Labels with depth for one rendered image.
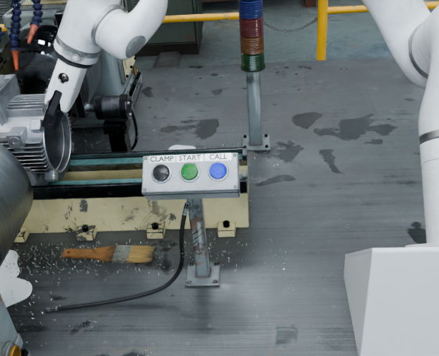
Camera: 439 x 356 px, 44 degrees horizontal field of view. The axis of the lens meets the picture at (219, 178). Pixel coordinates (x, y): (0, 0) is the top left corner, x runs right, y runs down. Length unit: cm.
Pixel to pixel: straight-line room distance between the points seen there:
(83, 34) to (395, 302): 69
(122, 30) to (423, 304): 66
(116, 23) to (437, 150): 58
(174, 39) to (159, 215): 325
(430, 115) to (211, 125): 82
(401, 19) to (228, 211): 52
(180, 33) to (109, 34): 340
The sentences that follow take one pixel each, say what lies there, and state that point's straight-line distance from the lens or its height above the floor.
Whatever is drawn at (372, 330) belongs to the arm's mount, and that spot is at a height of 88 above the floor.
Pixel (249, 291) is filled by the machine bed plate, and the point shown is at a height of 80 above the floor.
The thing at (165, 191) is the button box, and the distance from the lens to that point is 95.
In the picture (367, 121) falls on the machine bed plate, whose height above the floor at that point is 80.
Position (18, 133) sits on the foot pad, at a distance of 118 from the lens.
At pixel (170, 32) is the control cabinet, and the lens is 438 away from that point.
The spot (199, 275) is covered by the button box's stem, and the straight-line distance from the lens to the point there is 112.
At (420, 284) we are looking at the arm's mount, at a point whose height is 98.
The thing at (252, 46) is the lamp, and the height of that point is 110.
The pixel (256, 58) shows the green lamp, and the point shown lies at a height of 106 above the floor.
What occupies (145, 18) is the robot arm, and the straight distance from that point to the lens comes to 99.
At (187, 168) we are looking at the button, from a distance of 95.
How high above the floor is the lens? 158
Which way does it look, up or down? 34 degrees down
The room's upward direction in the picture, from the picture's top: 5 degrees counter-clockwise
